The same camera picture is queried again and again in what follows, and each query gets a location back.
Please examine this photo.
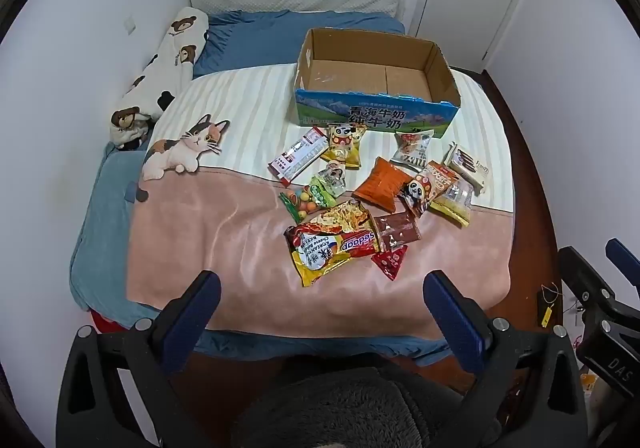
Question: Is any orange brown snack packet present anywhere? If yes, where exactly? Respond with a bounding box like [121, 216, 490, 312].
[417, 161, 463, 201]

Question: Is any colourful candy ball packet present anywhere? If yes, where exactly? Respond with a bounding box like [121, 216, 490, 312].
[278, 183, 321, 224]

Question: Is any bear print long pillow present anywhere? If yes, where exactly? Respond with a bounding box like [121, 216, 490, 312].
[110, 7, 210, 150]

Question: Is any small panda snack packet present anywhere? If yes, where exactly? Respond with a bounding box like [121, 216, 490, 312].
[398, 175, 436, 219]

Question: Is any cat print striped blanket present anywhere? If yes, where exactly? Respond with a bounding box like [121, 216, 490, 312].
[125, 63, 516, 341]

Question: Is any large instant noodle packet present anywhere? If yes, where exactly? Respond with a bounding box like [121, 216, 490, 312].
[284, 201, 377, 288]

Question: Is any printed cardboard box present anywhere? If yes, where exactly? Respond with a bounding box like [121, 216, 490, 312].
[289, 27, 462, 140]

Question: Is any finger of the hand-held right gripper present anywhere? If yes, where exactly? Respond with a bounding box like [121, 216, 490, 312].
[557, 245, 640, 329]
[605, 238, 640, 291]

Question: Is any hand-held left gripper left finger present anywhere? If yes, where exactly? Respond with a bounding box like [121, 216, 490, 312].
[55, 271, 223, 448]

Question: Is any red and white snack packet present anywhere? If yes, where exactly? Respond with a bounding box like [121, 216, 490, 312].
[268, 127, 329, 186]

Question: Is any small red snack packet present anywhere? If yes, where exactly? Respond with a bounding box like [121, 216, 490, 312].
[371, 245, 409, 282]

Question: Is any red cloth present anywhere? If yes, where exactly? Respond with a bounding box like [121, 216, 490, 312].
[89, 311, 133, 335]

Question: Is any teal fleece blanket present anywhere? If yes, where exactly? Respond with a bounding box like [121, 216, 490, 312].
[69, 143, 166, 329]

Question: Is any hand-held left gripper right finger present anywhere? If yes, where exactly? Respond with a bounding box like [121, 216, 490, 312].
[423, 270, 587, 448]

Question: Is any brown red snack packet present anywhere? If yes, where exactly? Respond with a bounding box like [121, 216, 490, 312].
[372, 209, 422, 253]

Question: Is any yellow panda snack packet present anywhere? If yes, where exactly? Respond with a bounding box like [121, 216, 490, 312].
[320, 123, 368, 170]

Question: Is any green clear snack packet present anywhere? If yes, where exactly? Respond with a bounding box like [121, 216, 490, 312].
[306, 164, 347, 209]

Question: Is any chocolate stick biscuit box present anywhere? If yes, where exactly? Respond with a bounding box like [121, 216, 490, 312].
[444, 142, 493, 196]

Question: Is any white snack packet red picture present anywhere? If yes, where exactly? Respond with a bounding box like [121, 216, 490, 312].
[390, 129, 435, 165]

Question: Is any orange chip bag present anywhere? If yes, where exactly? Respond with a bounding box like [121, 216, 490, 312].
[352, 157, 414, 213]

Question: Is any clear yellow-edged snack packet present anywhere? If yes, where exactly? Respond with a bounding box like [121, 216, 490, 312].
[429, 178, 475, 228]

